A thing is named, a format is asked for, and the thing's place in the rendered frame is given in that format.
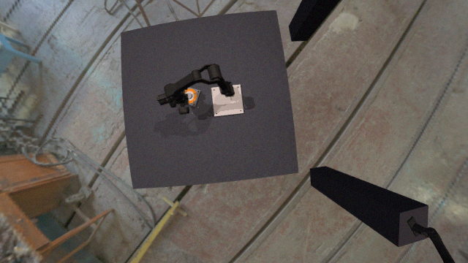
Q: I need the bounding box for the orange round plate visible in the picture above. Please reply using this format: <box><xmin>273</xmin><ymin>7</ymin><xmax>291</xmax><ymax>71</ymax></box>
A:
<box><xmin>185</xmin><ymin>88</ymin><xmax>197</xmax><ymax>104</ymax></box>

